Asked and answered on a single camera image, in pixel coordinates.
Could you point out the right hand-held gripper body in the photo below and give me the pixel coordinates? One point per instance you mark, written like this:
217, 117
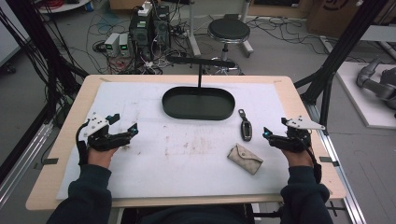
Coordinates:
292, 141

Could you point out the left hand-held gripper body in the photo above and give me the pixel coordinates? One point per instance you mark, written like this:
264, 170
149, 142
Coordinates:
102, 140

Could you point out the black car key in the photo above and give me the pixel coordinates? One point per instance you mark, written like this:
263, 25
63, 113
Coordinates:
246, 129

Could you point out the grey envelope pouch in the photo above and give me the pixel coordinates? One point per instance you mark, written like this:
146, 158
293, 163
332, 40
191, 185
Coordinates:
245, 158

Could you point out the black oval tray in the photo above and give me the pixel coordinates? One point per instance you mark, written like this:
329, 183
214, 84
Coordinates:
198, 104

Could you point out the person's left hand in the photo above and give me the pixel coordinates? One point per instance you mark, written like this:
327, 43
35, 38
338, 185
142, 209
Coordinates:
100, 158

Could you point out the person's right hand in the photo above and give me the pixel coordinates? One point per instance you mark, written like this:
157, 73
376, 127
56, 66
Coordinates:
300, 158

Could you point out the black tape piece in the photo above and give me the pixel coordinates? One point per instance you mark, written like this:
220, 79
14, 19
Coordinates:
328, 160
49, 161

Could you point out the white table mat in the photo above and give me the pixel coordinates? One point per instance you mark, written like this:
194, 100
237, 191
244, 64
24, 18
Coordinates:
174, 168

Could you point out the grey power supply box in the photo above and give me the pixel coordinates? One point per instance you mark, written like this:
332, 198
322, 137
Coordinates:
124, 44
112, 43

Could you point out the white floor board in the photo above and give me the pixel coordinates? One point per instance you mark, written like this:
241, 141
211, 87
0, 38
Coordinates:
358, 99

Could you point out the black computer tower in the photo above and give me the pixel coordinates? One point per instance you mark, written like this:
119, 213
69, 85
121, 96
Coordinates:
162, 25
140, 31

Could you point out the black T-shaped stand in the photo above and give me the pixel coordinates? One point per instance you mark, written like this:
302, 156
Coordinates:
200, 63

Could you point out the person's torso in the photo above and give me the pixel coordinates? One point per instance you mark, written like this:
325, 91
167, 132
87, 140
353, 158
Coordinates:
193, 216

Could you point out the black round stool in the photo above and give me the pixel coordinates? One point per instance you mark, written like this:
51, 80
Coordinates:
229, 29

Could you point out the white power strip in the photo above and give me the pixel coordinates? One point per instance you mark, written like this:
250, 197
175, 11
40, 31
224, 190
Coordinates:
145, 8

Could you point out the cardboard box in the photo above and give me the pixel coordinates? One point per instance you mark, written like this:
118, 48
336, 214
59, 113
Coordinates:
336, 14

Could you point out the aluminium rail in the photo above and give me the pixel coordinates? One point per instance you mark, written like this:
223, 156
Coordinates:
21, 161
339, 174

